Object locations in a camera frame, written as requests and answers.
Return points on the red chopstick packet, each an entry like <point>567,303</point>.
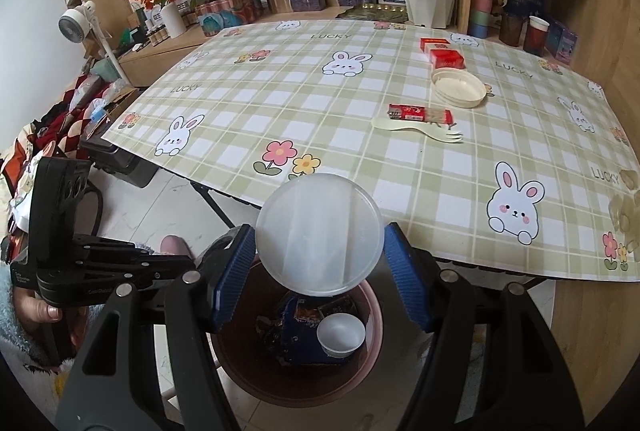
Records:
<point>420,112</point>

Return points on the white paper cup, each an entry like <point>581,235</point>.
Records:
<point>341,333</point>

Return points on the red drink cup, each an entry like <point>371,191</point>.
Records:
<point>536,37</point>

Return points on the brown cardboard box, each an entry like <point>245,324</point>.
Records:
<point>120,101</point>

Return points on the black metal chair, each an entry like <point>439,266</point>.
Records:
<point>97,211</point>

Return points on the white yellow shaggy rug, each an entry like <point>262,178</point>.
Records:
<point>30,376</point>

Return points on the red cigarette pack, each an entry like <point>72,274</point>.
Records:
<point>445,58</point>

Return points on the small purple box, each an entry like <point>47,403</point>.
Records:
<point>562,42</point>

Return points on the black plastic case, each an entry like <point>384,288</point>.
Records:
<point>117,163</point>

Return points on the pink slipper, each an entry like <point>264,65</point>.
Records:
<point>175,247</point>

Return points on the low wooden cabinet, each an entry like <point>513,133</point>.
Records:
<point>150,56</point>

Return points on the person's left hand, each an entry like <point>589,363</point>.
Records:
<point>35,313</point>

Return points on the white desk fan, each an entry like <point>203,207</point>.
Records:
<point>75,22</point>

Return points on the cream plastic spork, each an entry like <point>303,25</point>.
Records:
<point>405,126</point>

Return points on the cream round lid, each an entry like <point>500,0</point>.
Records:
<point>457,87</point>

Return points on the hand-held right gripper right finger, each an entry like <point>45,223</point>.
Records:
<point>407,281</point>

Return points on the blue carton box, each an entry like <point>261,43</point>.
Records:
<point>295,341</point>

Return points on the white ribbed vase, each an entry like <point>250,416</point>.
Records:
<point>174,20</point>

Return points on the small clear plastic scrap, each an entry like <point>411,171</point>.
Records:
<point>629,178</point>

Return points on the brown plastic cup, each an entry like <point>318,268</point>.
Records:
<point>512,30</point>

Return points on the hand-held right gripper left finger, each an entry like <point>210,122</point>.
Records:
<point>232,281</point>

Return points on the red argyle blanket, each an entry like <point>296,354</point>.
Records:
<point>55,126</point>

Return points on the blue fuzzy pajama leg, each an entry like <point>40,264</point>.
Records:
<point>7,311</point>

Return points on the translucent round plastic lid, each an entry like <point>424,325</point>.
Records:
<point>320,236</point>

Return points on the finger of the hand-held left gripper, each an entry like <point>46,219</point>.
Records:
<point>125,271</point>
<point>110,248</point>

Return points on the colourful tin planter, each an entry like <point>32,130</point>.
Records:
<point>230,11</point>

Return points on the row of small bottles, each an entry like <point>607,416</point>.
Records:
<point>157,35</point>

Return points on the large clear plastic scrap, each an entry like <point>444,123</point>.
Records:
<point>625,221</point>

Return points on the green gold leaf tray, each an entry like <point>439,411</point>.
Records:
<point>370,13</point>

